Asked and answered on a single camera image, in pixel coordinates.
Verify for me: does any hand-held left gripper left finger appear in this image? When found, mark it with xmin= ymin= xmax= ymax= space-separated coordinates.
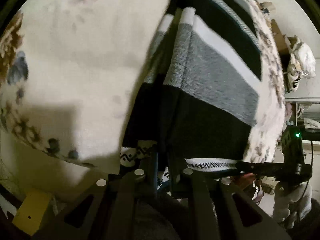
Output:
xmin=35 ymin=152 xmax=159 ymax=240

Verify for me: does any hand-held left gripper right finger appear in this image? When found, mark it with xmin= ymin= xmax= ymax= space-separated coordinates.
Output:
xmin=170 ymin=155 xmax=292 ymax=240

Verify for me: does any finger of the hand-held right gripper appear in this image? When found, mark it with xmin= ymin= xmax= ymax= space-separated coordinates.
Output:
xmin=235 ymin=161 xmax=284 ymax=178

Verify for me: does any black grey striped sweater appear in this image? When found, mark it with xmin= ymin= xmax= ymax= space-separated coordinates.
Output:
xmin=120 ymin=0 xmax=262 ymax=198

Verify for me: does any pile of white clothes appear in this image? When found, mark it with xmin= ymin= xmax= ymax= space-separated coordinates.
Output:
xmin=286 ymin=37 xmax=317 ymax=93

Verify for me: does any person's left leg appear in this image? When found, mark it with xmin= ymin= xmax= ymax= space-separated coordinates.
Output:
xmin=135 ymin=200 xmax=190 ymax=240

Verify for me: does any large cardboard box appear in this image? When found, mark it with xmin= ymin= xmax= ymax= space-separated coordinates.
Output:
xmin=270 ymin=19 xmax=288 ymax=54

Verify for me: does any yellow box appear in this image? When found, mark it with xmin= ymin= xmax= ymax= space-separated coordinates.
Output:
xmin=12 ymin=189 xmax=53 ymax=236

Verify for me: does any bed with floral sheet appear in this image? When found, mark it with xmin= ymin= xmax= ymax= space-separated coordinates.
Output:
xmin=0 ymin=0 xmax=287 ymax=205

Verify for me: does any black cable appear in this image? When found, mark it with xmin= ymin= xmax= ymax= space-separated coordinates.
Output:
xmin=299 ymin=137 xmax=314 ymax=220

